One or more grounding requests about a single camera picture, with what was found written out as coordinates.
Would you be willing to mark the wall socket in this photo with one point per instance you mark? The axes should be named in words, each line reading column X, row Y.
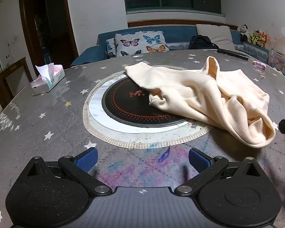
column 11, row 41

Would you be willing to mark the grey star-printed tablecloth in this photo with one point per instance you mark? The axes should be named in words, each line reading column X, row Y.
column 49, row 118

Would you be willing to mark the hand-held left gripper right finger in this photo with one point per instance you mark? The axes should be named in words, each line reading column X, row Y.
column 199, row 159

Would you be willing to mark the small pink object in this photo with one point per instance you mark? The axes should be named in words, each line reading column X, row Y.
column 259, row 65

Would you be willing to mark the blue sofa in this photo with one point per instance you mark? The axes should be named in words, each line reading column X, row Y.
column 180, row 34

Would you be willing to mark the black bag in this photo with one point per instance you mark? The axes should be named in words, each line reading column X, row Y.
column 201, row 43

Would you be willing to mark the beige pillow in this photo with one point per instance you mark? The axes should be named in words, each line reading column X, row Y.
column 216, row 35

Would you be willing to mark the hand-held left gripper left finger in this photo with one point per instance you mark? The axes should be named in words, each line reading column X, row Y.
column 86, row 159

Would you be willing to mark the panda plush toy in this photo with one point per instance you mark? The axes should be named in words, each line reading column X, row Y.
column 244, row 32

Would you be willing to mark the dark wooden door frame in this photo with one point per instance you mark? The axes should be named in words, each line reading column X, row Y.
column 70, row 23

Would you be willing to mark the black remote control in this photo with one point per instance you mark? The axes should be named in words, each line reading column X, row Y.
column 232, row 53

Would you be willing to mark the cream garment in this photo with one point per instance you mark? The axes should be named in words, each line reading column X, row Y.
column 199, row 95

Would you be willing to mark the tissue box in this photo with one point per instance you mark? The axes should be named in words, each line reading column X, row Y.
column 46, row 82

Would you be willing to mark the large butterfly pillow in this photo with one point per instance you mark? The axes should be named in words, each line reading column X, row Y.
column 140, row 42

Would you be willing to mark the small butterfly pillow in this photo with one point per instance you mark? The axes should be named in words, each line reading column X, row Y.
column 110, row 48

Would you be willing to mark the round black induction cooktop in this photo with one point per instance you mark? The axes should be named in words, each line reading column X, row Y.
column 123, row 106

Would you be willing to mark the orange plush toy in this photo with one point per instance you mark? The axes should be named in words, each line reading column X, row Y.
column 263, row 40

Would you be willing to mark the clear plastic bag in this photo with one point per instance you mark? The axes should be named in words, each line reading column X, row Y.
column 279, row 63

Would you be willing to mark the plush bear with yellow vest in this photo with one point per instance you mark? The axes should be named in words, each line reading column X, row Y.
column 254, row 38

